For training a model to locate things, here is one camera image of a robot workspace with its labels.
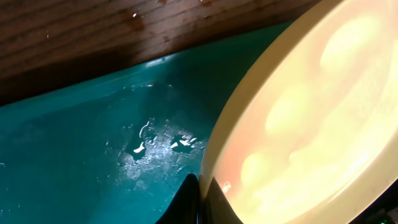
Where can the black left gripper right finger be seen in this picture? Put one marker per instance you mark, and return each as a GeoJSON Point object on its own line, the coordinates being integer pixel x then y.
{"type": "Point", "coordinates": [216, 208]}

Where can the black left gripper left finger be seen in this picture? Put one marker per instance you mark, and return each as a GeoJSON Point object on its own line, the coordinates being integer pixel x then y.
{"type": "Point", "coordinates": [184, 206]}

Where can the small yellow plate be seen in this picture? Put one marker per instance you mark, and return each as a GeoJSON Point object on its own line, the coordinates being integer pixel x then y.
{"type": "Point", "coordinates": [310, 133]}

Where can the teal plastic tray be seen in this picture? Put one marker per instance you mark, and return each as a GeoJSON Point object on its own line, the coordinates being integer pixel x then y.
{"type": "Point", "coordinates": [116, 149]}

